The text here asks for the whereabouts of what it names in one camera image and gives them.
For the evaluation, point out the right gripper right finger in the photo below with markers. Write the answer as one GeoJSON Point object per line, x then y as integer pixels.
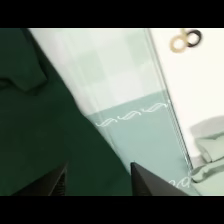
{"type": "Point", "coordinates": [148, 185]}

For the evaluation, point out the pale folded garment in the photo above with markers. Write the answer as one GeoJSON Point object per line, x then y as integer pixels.
{"type": "Point", "coordinates": [210, 146]}

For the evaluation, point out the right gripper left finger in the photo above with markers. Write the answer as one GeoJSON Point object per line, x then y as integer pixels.
{"type": "Point", "coordinates": [53, 185]}

